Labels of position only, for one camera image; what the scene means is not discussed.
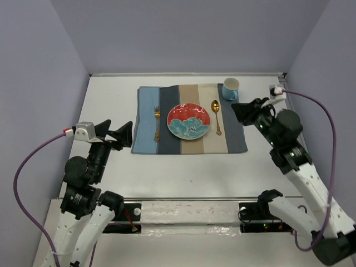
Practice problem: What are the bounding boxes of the striped blue beige cloth placemat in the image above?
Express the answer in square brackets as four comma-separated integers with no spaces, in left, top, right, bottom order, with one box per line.
[131,83,248,155]

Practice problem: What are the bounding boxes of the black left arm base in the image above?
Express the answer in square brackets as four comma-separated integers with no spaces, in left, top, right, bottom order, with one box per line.
[103,202,142,234]

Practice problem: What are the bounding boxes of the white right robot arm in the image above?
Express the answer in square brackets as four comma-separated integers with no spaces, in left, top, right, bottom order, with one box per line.
[231,98,355,266]

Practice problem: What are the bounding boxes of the gold fork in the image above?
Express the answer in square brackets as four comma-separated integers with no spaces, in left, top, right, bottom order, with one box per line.
[154,106,161,142]

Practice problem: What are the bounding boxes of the blue white mug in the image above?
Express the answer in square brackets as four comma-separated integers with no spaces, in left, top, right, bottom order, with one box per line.
[222,78,240,101]

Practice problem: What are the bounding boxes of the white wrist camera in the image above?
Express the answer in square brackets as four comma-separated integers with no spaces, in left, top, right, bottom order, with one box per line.
[74,122,96,142]
[262,85,286,107]

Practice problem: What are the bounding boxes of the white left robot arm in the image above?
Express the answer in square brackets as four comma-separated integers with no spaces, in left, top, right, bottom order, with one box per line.
[42,120,133,266]

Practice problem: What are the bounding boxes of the gold spoon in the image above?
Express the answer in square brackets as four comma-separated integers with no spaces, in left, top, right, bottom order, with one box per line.
[211,100,222,136]

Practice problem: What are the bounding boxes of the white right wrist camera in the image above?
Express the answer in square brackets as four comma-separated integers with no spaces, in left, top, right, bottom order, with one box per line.
[262,85,286,107]

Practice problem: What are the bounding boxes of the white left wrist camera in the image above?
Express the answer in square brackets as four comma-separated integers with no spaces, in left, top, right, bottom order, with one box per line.
[74,122,96,142]

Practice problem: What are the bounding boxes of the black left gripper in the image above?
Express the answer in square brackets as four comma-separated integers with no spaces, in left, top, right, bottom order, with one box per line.
[88,118,134,181]

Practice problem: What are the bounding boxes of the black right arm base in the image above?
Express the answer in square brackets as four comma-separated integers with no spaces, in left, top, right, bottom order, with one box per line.
[238,202,293,234]

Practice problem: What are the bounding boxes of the red floral plate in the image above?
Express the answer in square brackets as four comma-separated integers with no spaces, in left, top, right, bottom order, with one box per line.
[166,103,211,140]

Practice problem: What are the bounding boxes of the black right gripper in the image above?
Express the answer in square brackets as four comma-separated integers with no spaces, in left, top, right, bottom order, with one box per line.
[230,97,279,147]

